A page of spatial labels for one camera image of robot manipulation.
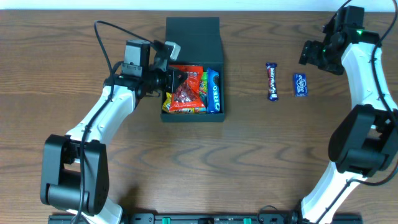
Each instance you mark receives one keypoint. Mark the Haribo gummy bag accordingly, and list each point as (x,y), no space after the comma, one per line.
(203,88)

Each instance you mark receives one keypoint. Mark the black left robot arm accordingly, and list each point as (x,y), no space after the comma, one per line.
(75,175)

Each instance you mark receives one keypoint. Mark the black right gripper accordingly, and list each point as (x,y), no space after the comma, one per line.
(310,53)

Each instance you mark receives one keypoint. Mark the dark green box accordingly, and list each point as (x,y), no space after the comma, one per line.
(201,44)

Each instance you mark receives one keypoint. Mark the red snack bag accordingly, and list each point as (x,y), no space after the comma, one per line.
(187,94)

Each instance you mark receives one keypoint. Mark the small blue candy pack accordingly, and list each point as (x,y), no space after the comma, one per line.
(300,85)

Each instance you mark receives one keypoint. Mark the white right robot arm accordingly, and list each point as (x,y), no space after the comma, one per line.
(366,140)

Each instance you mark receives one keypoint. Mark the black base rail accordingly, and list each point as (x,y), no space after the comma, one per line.
(267,218)

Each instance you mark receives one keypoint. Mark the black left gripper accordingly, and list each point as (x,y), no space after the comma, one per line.
(171,79)

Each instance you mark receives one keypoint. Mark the blue Oreo pack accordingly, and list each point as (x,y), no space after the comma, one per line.
(213,92)

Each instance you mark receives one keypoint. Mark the yellow snack bag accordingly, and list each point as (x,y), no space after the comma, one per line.
(167,104)

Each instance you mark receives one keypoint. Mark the Dairy Milk chocolate bar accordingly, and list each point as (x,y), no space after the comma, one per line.
(271,72)

